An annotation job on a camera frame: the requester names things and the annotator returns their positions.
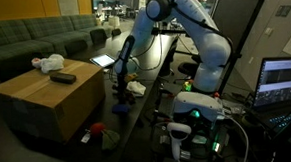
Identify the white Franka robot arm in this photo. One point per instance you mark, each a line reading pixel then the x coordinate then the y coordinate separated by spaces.
pixel 210 47

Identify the blue sponge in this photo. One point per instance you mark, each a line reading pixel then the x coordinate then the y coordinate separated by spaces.
pixel 120 109

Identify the dark office chair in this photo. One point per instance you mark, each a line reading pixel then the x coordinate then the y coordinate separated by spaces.
pixel 186 69

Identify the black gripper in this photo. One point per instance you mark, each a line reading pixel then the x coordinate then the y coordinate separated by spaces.
pixel 124 82

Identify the black laptop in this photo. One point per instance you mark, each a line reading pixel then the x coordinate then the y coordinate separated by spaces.
pixel 279 80

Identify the white round chair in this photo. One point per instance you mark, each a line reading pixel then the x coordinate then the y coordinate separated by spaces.
pixel 114 22

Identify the white VR controller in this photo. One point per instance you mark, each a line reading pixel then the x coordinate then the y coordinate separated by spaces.
pixel 178 129

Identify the small green-lit device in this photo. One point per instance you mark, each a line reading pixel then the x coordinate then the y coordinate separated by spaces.
pixel 188 86

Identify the green plush piece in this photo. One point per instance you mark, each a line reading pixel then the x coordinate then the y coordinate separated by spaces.
pixel 110 140

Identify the white wall switch plate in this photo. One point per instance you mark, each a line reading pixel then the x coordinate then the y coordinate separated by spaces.
pixel 268 31

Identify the tablet with lit screen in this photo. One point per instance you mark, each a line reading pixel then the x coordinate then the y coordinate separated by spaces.
pixel 102 60

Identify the red plush ball with tag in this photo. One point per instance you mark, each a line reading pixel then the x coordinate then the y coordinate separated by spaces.
pixel 97 129

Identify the small black chair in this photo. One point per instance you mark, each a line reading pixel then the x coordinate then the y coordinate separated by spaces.
pixel 116 32

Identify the small red knob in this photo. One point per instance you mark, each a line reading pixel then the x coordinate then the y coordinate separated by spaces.
pixel 216 95

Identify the green plaid sofa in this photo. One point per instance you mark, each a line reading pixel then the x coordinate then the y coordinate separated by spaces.
pixel 13 41

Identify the black rectangular case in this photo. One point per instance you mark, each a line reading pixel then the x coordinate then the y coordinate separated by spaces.
pixel 63 78

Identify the large cardboard box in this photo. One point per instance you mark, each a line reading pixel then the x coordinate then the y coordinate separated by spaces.
pixel 36 96

